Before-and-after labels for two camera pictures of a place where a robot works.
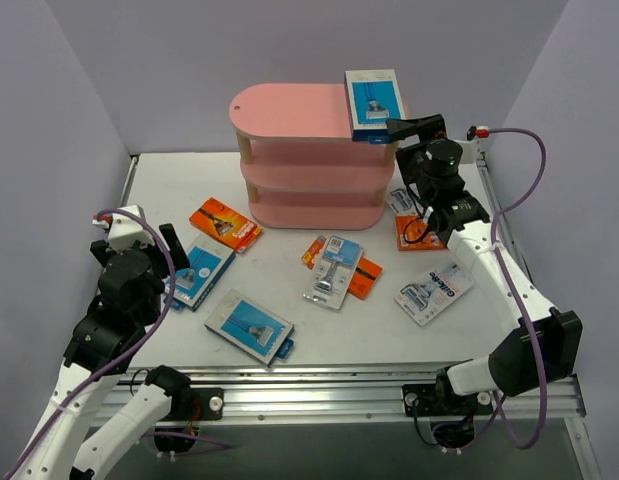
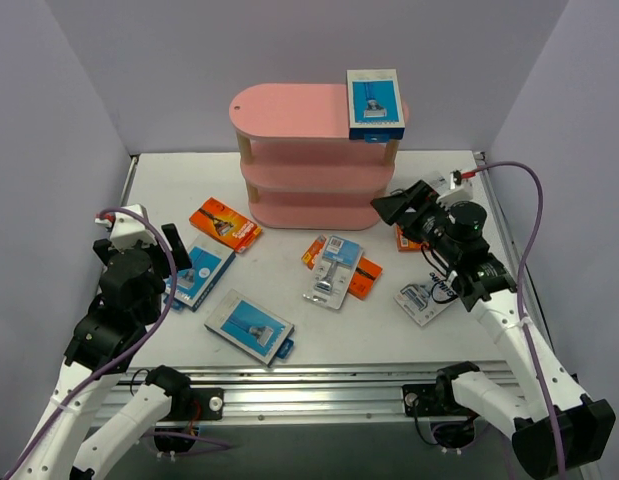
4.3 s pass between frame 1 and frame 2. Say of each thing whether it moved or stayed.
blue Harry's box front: stayed
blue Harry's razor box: stayed
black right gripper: moved
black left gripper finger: stayed
